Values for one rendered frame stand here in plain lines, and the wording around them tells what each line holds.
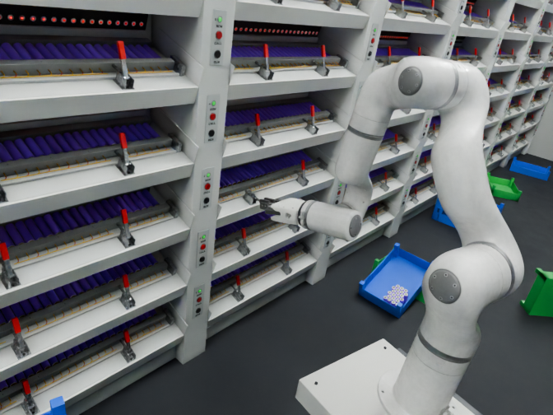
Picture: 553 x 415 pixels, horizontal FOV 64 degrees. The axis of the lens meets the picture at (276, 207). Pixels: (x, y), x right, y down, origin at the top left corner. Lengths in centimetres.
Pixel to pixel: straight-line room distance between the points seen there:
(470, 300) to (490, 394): 95
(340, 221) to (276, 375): 63
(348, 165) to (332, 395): 54
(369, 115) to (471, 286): 44
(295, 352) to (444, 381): 72
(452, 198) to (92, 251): 81
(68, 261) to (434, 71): 87
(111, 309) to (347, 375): 63
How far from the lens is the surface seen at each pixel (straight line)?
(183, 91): 107
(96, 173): 105
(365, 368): 119
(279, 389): 152
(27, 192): 99
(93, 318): 124
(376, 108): 105
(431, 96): 90
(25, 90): 93
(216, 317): 153
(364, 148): 108
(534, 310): 231
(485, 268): 89
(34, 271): 109
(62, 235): 113
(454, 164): 92
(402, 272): 208
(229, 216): 132
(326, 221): 117
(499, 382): 187
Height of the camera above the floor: 114
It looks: 26 degrees down
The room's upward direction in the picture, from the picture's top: 9 degrees clockwise
